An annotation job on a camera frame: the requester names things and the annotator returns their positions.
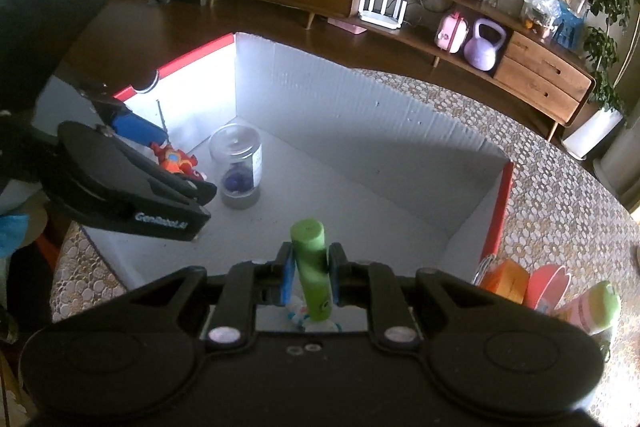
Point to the small white toy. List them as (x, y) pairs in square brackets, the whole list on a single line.
[(299, 318)]

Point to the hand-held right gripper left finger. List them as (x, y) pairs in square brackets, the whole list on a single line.
[(286, 279)]

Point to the white planter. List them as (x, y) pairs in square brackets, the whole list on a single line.
[(592, 134)]

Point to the thin metal rod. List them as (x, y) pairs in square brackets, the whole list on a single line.
[(162, 122)]

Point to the orange cup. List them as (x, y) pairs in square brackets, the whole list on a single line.
[(505, 282)]

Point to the green cylinder tube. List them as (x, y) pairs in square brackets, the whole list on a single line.
[(310, 267)]

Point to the white router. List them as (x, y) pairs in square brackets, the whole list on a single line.
[(382, 14)]

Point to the pink book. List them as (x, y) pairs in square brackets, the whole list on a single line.
[(347, 26)]

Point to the bottle with green cap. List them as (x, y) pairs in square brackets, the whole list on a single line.
[(592, 307)]

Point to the red toy robot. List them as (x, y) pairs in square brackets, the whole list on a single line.
[(172, 159)]

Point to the pink bowl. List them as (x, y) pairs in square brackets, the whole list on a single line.
[(545, 287)]

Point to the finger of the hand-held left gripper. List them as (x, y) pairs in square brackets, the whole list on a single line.
[(195, 192), (137, 129)]

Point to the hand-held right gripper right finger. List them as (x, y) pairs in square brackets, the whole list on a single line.
[(334, 281)]

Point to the clear plastic bag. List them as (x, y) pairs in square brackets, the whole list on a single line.
[(540, 9)]

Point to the pink toy case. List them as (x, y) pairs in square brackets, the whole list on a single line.
[(451, 32)]

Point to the purple kettlebell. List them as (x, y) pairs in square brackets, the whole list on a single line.
[(482, 52)]

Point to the white cardboard box red rim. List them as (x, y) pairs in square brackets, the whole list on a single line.
[(350, 147)]

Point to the clear plastic jar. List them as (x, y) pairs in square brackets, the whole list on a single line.
[(237, 162)]

